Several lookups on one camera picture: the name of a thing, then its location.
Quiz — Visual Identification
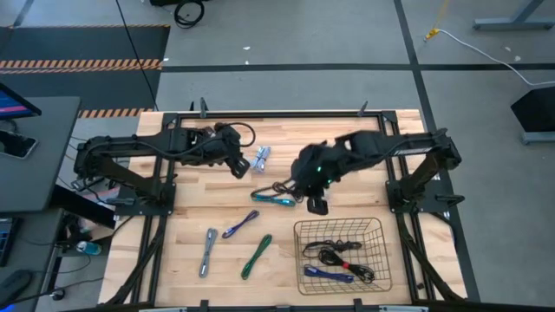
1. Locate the clear water bottle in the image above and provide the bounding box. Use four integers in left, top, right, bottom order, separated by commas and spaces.
75, 240, 103, 257

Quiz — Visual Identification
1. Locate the dark grey desk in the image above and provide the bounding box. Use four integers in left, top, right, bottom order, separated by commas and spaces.
0, 95, 82, 213

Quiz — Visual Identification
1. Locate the dark keyboard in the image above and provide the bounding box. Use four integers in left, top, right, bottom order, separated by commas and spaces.
0, 218, 18, 268

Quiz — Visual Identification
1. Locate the black hazard-striped floor mat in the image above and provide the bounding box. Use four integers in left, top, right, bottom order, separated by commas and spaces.
0, 24, 172, 119

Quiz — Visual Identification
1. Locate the gold wire basket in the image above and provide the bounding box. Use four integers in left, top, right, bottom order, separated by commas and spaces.
293, 217, 394, 296

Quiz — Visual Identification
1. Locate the black power adapter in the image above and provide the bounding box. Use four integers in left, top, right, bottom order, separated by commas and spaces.
70, 176, 95, 192

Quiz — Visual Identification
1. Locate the blue purple braided cable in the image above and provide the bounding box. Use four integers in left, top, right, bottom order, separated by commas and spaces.
221, 209, 261, 240

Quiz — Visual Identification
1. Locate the dark blue braided cable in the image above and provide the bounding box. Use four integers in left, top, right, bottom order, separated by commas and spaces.
303, 264, 356, 284

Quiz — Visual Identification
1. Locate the low grey side desk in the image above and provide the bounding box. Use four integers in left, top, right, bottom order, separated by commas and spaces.
0, 207, 66, 312

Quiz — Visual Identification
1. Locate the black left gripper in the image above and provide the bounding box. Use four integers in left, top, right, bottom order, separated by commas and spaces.
173, 123, 251, 179

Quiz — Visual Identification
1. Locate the grey metal table leg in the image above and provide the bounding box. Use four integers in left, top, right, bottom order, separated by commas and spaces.
472, 0, 555, 31

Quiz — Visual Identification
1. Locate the computer monitor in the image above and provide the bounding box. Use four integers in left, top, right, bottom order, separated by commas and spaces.
0, 82, 43, 121

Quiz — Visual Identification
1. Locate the grey stand foot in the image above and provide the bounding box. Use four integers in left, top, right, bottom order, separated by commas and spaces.
519, 131, 555, 146

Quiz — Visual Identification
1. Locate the black box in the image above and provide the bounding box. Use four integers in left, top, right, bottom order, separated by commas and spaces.
510, 85, 555, 133

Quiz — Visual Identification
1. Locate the black smartphone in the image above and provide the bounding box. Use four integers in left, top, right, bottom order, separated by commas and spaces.
0, 129, 39, 159

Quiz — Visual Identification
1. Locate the black left wrist camera cable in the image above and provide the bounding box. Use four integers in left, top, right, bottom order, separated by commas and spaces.
220, 121, 257, 148

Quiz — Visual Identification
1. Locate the black flat panel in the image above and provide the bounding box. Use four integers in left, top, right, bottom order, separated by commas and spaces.
49, 185, 118, 230

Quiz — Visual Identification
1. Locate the grey braided cable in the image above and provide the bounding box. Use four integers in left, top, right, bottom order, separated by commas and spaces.
199, 228, 219, 279

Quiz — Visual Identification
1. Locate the black computer mouse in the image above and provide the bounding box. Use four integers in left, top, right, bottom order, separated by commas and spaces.
0, 269, 34, 300

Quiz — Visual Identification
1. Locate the thick black cable bundle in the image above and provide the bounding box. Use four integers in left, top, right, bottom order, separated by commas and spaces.
302, 239, 376, 285

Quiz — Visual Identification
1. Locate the white floor cable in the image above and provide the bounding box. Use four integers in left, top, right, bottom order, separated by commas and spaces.
437, 28, 555, 87

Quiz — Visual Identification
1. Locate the yellow cable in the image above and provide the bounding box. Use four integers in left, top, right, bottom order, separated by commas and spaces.
424, 0, 452, 42

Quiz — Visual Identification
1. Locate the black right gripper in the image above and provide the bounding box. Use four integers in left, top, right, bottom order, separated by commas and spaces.
290, 140, 348, 216

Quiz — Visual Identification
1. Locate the teal braided cable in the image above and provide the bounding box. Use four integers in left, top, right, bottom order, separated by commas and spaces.
251, 192, 297, 208

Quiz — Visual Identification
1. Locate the black aluminium table frame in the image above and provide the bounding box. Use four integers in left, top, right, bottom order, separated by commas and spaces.
103, 110, 482, 312

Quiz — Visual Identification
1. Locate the green braided cable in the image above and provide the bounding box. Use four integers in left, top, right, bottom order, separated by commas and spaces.
240, 234, 273, 281

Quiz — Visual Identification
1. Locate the coiled black floor cable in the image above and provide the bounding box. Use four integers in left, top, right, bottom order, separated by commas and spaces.
173, 0, 206, 30

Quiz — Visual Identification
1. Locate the long black floor cable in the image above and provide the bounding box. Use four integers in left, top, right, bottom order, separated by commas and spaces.
114, 0, 160, 112

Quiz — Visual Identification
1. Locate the thin black cable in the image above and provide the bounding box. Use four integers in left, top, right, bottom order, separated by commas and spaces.
271, 179, 305, 205

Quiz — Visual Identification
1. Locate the fat white grey cable bundle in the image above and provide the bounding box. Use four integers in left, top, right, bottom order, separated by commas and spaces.
250, 146, 272, 173

